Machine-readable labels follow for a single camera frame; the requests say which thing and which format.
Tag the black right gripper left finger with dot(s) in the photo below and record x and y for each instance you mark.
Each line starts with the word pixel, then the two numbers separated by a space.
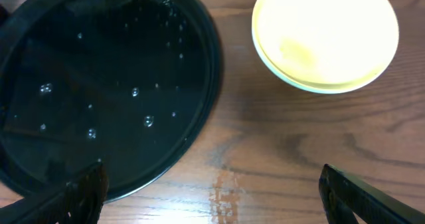
pixel 77 199

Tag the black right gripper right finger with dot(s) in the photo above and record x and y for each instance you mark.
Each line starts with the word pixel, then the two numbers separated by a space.
pixel 346 197

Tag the yellow plate with sauce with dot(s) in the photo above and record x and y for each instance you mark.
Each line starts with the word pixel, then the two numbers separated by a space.
pixel 326 41

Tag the round black serving tray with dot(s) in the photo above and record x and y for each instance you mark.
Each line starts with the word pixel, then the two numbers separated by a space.
pixel 129 83

